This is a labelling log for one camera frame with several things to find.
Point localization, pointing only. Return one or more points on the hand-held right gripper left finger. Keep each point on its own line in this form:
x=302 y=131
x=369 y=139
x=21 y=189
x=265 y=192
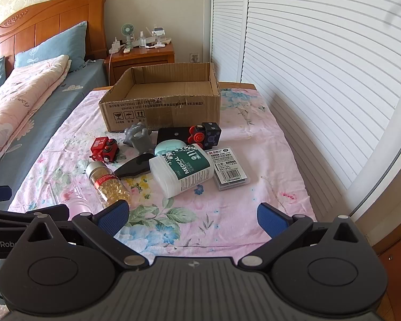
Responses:
x=112 y=219

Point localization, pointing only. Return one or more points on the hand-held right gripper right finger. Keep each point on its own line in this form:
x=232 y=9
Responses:
x=270 y=219

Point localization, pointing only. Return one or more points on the bottle of yellow capsules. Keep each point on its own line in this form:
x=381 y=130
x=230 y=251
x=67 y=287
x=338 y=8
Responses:
x=108 y=184

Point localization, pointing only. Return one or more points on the clear plastic tube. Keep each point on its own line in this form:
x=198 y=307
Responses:
x=72 y=197

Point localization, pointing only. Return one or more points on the clear plastic refill case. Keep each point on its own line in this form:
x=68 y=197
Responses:
x=230 y=170

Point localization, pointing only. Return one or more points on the red toy train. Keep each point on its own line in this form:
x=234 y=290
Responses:
x=102 y=148

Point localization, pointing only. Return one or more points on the white cotton swab container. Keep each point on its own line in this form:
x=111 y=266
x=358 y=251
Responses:
x=183 y=170

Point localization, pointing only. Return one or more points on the mint green earbuds case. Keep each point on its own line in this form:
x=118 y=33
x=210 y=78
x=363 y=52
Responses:
x=168 y=147

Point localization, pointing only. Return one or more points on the red and black cube toy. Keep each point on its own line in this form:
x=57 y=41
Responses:
x=205 y=135

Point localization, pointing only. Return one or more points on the brown cardboard box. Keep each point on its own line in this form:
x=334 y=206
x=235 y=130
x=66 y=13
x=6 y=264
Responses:
x=160 y=110

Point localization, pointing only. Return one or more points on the floral pink sheet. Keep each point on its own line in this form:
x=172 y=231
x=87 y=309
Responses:
x=254 y=140

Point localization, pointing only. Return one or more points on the grey toy figure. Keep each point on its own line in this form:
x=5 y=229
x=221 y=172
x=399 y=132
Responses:
x=138 y=138

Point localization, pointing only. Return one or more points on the pink floral quilt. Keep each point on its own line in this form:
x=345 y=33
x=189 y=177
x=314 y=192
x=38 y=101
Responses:
x=20 y=100

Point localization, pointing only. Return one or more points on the flat black box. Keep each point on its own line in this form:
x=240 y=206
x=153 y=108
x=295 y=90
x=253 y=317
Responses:
x=172 y=135

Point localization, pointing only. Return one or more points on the blue bedsheet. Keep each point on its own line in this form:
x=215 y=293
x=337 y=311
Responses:
x=73 y=97

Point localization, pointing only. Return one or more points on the large blue pillow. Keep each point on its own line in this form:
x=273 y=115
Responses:
x=56 y=43

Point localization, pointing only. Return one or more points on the wooden nightstand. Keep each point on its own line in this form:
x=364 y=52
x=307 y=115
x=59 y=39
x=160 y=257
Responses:
x=143 y=58

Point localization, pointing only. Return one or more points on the white louvered closet doors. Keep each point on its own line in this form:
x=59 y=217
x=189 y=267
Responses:
x=304 y=57

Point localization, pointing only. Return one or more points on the white power strip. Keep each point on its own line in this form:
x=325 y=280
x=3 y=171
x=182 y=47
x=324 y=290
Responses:
x=115 y=47

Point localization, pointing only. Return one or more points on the clear spray bottle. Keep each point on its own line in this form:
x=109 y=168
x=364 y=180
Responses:
x=142 y=40

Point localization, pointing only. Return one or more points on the wooden bed headboard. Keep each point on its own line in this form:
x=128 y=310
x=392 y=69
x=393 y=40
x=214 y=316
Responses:
x=53 y=16

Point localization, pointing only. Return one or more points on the small green desk fan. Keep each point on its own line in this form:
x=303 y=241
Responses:
x=127 y=31

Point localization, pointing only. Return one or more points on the white phone stand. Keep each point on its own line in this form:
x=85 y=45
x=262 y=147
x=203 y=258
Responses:
x=158 y=35

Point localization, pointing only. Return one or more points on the white wall outlet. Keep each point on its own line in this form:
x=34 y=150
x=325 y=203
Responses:
x=195 y=57

